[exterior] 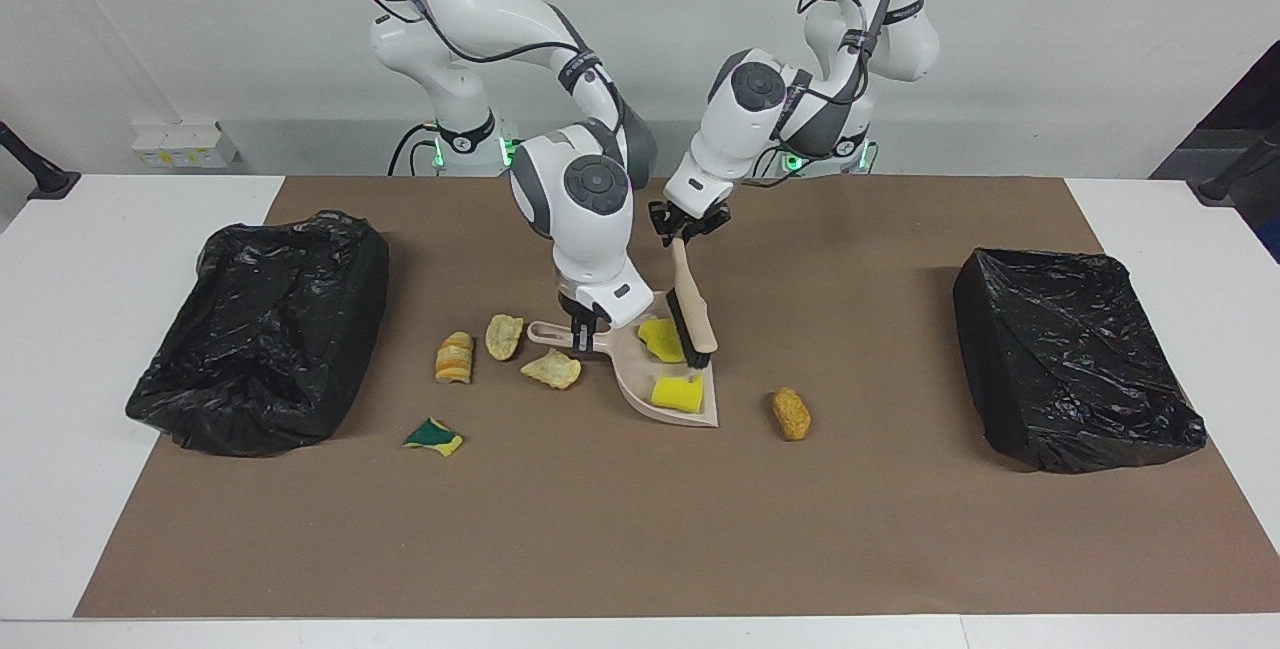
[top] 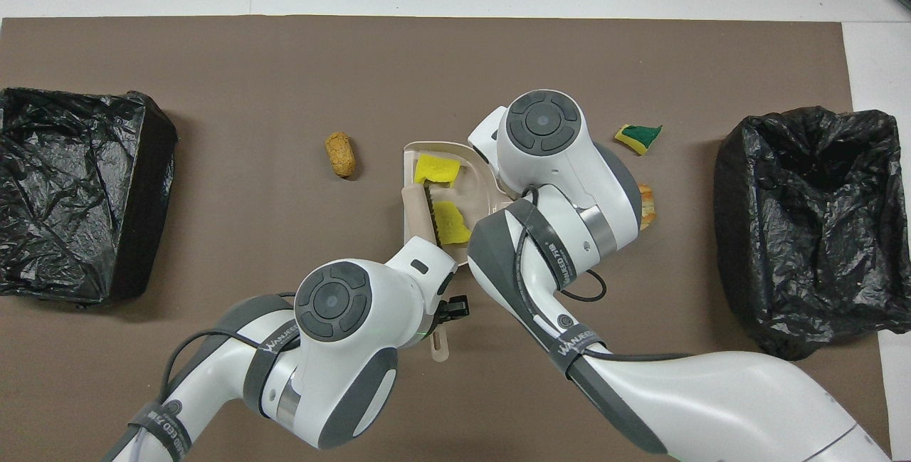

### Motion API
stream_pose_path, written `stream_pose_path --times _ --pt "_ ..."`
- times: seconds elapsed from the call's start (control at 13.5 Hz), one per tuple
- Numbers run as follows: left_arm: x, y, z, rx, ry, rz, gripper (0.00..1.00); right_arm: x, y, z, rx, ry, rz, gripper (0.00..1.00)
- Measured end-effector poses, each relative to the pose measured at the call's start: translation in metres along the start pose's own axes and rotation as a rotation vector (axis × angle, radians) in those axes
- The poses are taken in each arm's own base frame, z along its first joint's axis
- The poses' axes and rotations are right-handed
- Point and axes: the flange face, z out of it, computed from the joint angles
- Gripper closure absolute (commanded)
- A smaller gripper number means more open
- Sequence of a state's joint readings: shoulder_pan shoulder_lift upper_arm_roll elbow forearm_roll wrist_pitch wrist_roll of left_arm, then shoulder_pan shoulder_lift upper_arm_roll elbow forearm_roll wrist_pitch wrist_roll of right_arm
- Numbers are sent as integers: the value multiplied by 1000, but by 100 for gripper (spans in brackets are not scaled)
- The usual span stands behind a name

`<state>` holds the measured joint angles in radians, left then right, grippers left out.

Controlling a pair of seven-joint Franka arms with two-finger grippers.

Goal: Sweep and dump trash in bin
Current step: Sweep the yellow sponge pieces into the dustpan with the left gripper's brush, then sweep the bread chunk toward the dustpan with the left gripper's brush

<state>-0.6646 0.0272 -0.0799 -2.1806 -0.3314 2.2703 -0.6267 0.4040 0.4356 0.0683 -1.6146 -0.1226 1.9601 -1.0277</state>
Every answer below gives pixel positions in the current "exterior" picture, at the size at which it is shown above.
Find pale chip piece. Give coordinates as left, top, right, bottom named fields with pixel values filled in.
left=520, top=349, right=583, bottom=391
left=485, top=314, right=525, bottom=362

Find beige hand brush black bristles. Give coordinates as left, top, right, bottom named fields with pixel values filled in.
left=666, top=234, right=721, bottom=371

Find beige plastic dustpan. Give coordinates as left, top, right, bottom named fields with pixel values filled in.
left=527, top=289, right=721, bottom=430

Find notched yellow sponge piece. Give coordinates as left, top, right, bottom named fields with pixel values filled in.
left=652, top=373, right=705, bottom=416

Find orange striped bread piece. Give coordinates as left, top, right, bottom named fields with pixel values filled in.
left=435, top=331, right=475, bottom=385

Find green and yellow sponge piece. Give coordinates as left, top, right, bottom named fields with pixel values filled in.
left=403, top=417, right=465, bottom=458

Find brown cork-textured lump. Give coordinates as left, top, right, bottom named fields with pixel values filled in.
left=771, top=388, right=813, bottom=442

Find crumpled black bag trash bin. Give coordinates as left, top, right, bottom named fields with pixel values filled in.
left=125, top=210, right=391, bottom=458

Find boxy black bag trash bin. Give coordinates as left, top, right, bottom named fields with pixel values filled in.
left=952, top=248, right=1208, bottom=474

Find brown paper table mat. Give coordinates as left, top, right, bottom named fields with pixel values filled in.
left=75, top=176, right=1280, bottom=620

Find black stand leg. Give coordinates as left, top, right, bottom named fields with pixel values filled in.
left=1188, top=124, right=1280, bottom=205
left=0, top=119, right=82, bottom=201

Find dark slanted panel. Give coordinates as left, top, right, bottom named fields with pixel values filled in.
left=1150, top=37, right=1280, bottom=265

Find black right base cable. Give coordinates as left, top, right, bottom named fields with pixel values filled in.
left=388, top=122, right=441, bottom=177

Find white wall power box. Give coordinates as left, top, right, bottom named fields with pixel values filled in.
left=130, top=119, right=242, bottom=171

